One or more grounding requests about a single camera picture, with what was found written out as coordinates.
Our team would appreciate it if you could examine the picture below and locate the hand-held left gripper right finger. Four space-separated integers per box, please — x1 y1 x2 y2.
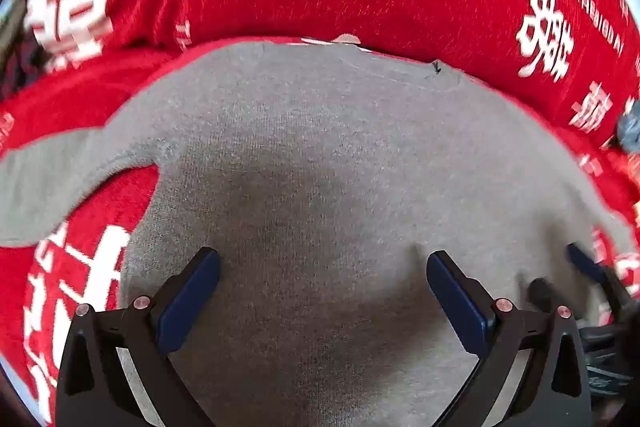
426 250 591 427

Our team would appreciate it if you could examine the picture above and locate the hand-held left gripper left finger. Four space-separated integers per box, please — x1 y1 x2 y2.
55 247 222 427

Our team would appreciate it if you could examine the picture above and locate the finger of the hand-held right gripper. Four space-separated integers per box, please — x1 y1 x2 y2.
566 243 632 325
529 278 560 312

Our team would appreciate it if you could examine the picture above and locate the grey knit sweater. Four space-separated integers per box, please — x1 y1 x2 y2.
0 41 640 427

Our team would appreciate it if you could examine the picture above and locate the grey-blue towel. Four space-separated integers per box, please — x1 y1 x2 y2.
616 99 640 154

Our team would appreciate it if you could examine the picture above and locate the dark plaid cloth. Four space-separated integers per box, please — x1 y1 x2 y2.
2 34 48 100

